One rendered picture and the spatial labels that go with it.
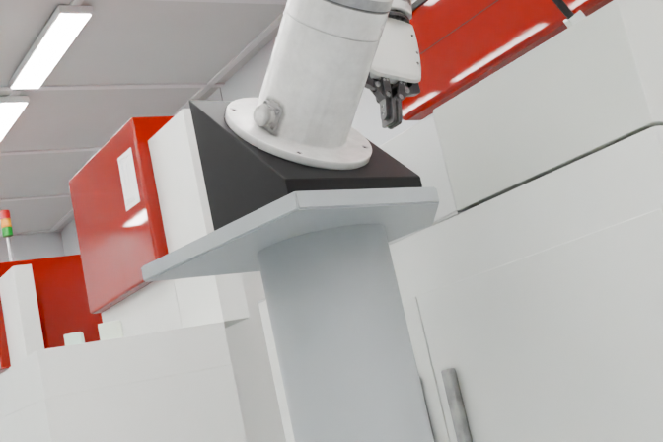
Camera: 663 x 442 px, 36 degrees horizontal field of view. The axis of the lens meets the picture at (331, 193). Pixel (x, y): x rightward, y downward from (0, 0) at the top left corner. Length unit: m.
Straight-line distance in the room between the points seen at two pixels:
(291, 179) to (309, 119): 0.10
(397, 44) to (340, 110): 0.39
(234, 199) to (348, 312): 0.19
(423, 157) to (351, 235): 0.29
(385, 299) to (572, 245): 0.23
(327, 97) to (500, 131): 0.24
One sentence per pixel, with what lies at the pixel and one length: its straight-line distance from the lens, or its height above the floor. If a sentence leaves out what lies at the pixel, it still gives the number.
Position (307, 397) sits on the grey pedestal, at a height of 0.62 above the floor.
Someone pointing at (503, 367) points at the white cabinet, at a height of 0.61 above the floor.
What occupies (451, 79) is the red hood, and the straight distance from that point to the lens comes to 2.30.
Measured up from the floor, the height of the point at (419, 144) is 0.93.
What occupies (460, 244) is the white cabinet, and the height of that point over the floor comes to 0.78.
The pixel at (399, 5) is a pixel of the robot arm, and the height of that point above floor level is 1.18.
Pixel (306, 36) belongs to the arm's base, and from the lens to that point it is 1.20.
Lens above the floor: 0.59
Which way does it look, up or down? 12 degrees up
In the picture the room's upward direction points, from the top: 12 degrees counter-clockwise
